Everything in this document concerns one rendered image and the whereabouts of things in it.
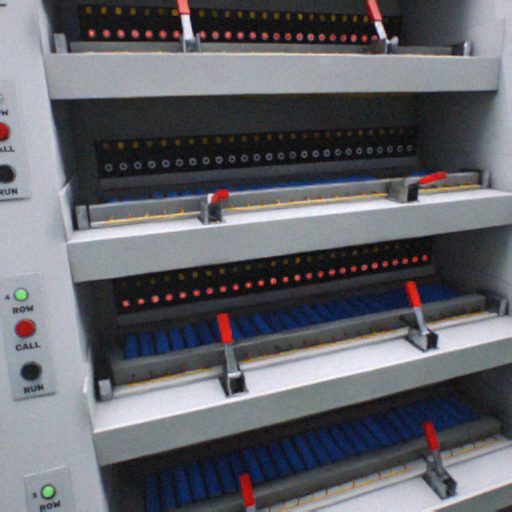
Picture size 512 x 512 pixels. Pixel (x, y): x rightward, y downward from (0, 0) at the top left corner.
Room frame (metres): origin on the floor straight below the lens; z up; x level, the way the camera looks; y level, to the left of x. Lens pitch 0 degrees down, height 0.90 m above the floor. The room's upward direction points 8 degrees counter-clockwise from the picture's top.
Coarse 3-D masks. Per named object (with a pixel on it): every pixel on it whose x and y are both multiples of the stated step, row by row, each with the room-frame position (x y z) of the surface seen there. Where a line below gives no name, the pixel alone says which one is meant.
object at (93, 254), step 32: (352, 160) 0.71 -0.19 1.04; (384, 160) 0.73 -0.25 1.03; (416, 160) 0.75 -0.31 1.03; (448, 160) 0.72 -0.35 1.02; (480, 160) 0.65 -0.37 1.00; (64, 192) 0.44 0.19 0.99; (448, 192) 0.62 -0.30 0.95; (480, 192) 0.61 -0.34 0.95; (64, 224) 0.42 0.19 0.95; (160, 224) 0.49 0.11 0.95; (192, 224) 0.48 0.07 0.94; (224, 224) 0.48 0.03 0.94; (256, 224) 0.49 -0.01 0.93; (288, 224) 0.50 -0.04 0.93; (320, 224) 0.51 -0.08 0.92; (352, 224) 0.52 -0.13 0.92; (384, 224) 0.54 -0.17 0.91; (416, 224) 0.55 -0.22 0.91; (448, 224) 0.57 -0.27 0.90; (480, 224) 0.59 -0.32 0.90; (96, 256) 0.44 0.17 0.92; (128, 256) 0.45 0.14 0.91; (160, 256) 0.46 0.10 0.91; (192, 256) 0.47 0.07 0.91; (224, 256) 0.49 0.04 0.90; (256, 256) 0.50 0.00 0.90
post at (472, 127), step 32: (416, 0) 0.74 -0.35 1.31; (448, 0) 0.67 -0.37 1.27; (480, 0) 0.62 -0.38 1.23; (416, 32) 0.75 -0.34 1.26; (448, 32) 0.68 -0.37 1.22; (416, 96) 0.78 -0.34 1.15; (448, 96) 0.70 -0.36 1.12; (480, 96) 0.64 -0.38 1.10; (448, 128) 0.71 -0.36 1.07; (480, 128) 0.65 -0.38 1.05; (448, 256) 0.75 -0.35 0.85; (480, 256) 0.68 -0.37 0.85
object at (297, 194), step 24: (240, 192) 0.54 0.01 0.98; (264, 192) 0.54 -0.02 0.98; (288, 192) 0.55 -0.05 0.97; (312, 192) 0.56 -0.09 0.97; (336, 192) 0.57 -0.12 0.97; (360, 192) 0.57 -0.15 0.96; (384, 192) 0.59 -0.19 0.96; (96, 216) 0.48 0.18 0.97; (120, 216) 0.49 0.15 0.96; (144, 216) 0.50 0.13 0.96; (168, 216) 0.49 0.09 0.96
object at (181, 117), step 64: (64, 0) 0.62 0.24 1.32; (128, 0) 0.65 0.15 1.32; (192, 0) 0.68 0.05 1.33; (256, 0) 0.71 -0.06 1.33; (320, 0) 0.74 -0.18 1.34; (384, 0) 0.78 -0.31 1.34; (128, 128) 0.64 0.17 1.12; (192, 128) 0.67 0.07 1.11; (256, 128) 0.70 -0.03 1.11; (320, 128) 0.73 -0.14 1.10
